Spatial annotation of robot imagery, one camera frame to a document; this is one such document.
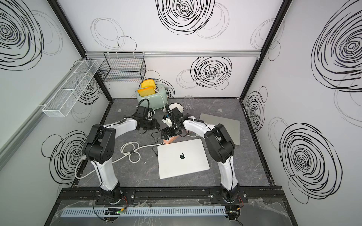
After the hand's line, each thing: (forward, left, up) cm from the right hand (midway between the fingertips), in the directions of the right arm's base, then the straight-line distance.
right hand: (167, 135), depth 91 cm
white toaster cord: (+24, +5, -3) cm, 25 cm away
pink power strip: (-2, -2, -2) cm, 4 cm away
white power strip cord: (-7, +24, -6) cm, 26 cm away
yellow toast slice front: (+27, +16, +14) cm, 34 cm away
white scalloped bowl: (+29, -2, -3) cm, 29 cm away
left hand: (+9, +8, -2) cm, 12 cm away
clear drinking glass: (+34, -14, -4) cm, 37 cm away
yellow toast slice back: (+34, +17, +15) cm, 41 cm away
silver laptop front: (-13, -10, -6) cm, 17 cm away
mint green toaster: (+26, +11, +5) cm, 29 cm away
